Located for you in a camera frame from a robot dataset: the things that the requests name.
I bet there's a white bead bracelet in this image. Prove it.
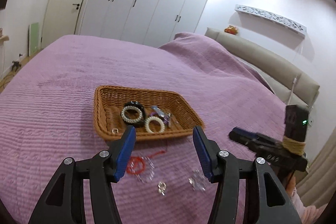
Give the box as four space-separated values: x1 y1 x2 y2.
144 116 166 134

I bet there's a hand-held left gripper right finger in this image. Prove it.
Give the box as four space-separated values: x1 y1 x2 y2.
192 126 302 224

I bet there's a brown wicker basket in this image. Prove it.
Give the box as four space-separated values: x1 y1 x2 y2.
94 86 205 142

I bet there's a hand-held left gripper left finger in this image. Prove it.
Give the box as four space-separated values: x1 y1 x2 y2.
28 125 137 224

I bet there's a black bracelet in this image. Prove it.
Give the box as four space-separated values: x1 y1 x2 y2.
121 101 146 126

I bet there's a clear pearl bead bracelet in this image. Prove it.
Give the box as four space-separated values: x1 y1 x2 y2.
122 106 142 122

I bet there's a white room door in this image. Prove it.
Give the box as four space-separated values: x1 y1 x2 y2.
42 0 103 50

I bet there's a green board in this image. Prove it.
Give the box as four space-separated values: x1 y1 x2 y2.
28 22 40 56

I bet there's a beige padded headboard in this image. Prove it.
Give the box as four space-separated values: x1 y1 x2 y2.
205 27 321 111

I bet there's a white charging cable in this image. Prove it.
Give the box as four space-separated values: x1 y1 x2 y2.
287 77 299 106

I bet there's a clear jewelry bag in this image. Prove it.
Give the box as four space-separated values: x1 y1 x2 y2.
188 168 208 191

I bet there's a red string ornament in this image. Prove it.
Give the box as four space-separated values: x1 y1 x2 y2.
126 150 166 176

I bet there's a clear crystal bracelet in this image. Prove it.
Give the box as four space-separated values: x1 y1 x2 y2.
131 156 156 183

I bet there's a purple bracelet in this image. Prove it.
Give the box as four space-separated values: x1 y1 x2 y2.
150 112 172 127

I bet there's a white patterned wall shelf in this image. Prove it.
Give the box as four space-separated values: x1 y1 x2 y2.
235 4 307 38

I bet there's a purple quilted bedspread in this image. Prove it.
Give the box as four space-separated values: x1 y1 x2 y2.
0 32 297 224

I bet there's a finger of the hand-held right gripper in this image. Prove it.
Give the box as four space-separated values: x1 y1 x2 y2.
229 132 283 153
232 126 266 141

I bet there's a beige curtain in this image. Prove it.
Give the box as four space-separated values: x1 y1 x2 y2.
297 135 336 205

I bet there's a person's right forearm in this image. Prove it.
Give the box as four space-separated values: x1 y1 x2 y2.
286 177 328 224

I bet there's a small black tripod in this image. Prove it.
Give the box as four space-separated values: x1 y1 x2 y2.
11 54 23 73

